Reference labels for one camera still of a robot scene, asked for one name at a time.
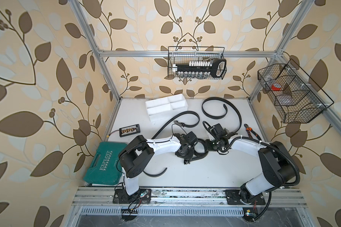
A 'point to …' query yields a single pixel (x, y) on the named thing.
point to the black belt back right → (226, 110)
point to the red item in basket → (274, 88)
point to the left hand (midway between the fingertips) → (187, 155)
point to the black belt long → (179, 124)
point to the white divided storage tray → (161, 108)
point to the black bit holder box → (129, 130)
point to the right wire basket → (296, 99)
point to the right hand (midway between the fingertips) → (206, 147)
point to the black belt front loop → (197, 154)
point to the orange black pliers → (249, 130)
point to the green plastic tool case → (103, 169)
